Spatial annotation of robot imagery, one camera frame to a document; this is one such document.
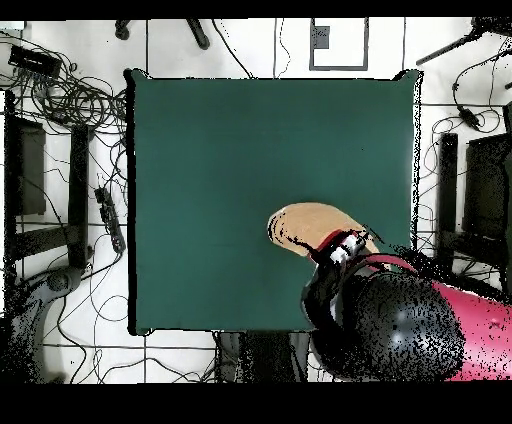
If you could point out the tan terry towel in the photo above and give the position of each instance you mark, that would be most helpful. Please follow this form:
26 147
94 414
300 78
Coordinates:
312 224

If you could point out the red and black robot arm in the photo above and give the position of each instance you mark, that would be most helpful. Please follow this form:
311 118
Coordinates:
400 320

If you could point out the black metal stand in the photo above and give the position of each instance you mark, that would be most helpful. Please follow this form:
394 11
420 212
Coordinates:
78 192
448 192

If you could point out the dark green table cloth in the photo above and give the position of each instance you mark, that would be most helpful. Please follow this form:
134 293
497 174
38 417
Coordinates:
200 160

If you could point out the black power adapter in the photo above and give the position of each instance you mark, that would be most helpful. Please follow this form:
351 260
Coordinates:
468 118

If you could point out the black power strip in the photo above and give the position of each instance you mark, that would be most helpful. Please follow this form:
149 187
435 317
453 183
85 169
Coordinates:
110 220

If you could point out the black tripod pole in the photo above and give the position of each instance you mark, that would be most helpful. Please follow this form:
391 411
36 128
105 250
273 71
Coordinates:
448 48

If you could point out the dark grey stand base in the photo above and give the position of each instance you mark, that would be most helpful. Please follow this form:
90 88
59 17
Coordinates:
60 280

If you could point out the grey square floor frame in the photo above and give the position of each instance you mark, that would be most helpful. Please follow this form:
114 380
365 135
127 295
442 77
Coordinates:
312 48

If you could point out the black network switch box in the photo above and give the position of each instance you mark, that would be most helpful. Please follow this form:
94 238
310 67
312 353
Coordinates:
34 60

